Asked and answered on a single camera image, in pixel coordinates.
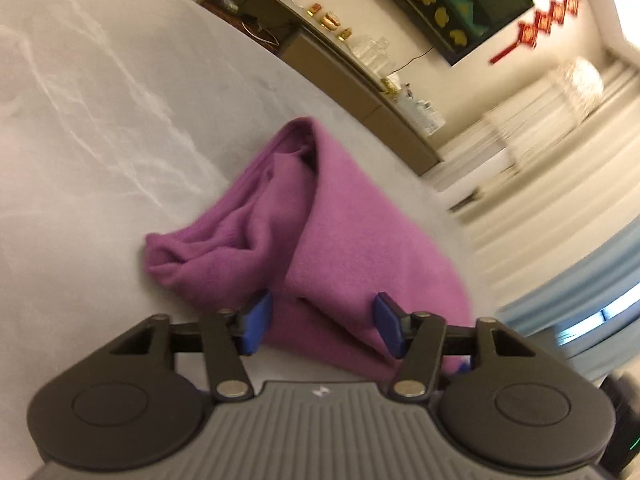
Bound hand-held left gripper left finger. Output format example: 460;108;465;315
80;290;275;403

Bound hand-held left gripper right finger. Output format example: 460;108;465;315
372;291;563;403

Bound purple sweater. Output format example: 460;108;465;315
144;116;473;383

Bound blue curtain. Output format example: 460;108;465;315
497;220;640;382

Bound white box of small things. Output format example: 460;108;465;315
399;94;446;137

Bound white curtain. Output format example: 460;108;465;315
425;55;640;306

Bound long grey sideboard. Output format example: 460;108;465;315
195;0;446;177

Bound clear glass containers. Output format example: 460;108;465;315
350;34;396;69

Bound golden ornaments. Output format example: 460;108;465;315
306;2;354;41

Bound red hanging decoration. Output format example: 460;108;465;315
487;0;585;66

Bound dark wall picture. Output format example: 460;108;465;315
350;0;536;67

